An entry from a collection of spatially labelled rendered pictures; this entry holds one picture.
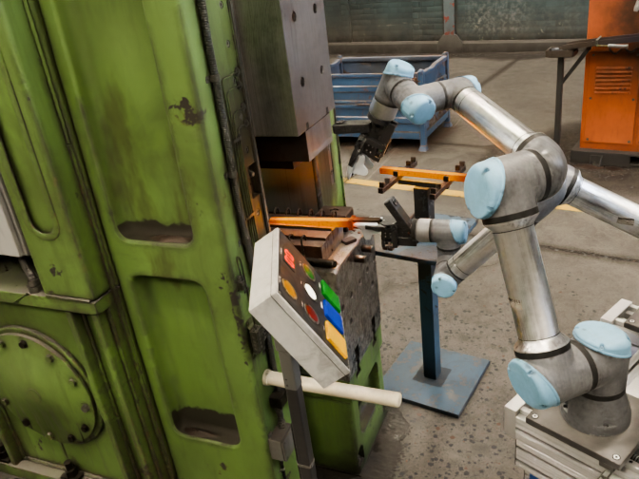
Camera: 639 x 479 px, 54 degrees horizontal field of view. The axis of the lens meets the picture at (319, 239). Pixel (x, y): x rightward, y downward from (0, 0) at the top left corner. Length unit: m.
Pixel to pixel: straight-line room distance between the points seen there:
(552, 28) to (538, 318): 8.25
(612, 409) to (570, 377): 0.17
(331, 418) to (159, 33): 1.47
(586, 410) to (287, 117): 1.07
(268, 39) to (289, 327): 0.80
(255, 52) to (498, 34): 8.03
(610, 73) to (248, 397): 3.92
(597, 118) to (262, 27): 3.86
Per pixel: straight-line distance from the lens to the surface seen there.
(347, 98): 5.94
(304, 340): 1.44
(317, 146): 1.96
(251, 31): 1.82
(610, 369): 1.48
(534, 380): 1.38
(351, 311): 2.17
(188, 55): 1.63
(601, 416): 1.56
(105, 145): 1.93
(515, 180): 1.32
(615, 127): 5.32
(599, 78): 5.25
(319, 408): 2.41
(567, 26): 9.44
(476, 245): 1.84
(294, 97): 1.81
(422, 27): 10.11
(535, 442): 1.70
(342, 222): 2.08
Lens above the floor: 1.89
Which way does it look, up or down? 26 degrees down
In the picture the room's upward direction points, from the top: 8 degrees counter-clockwise
